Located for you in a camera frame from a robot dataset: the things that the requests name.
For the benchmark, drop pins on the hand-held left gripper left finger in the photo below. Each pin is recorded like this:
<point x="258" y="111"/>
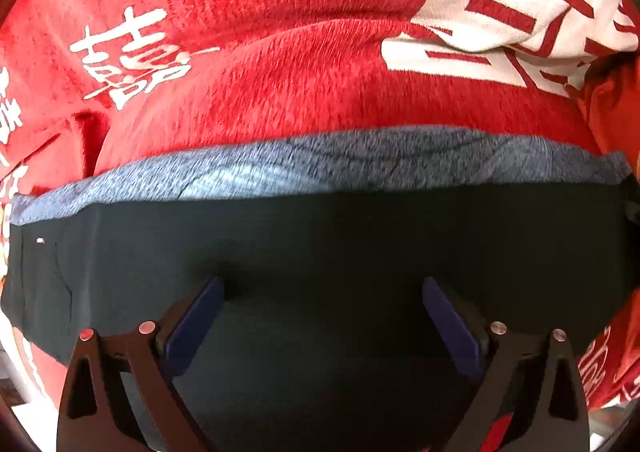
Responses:
<point x="192" y="327"/>

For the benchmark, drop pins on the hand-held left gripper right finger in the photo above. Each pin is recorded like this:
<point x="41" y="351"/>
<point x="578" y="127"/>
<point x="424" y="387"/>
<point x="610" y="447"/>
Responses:
<point x="452" y="327"/>

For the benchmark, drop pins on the black pants with grey waistband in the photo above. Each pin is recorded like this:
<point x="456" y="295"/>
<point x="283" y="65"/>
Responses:
<point x="320" y="232"/>

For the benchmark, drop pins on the red embroidered satin cushion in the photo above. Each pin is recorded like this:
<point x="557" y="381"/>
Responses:
<point x="616" y="101"/>

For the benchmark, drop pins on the red printed sofa cover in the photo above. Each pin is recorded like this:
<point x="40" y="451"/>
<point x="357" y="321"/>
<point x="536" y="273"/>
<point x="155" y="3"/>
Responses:
<point x="260" y="31"/>

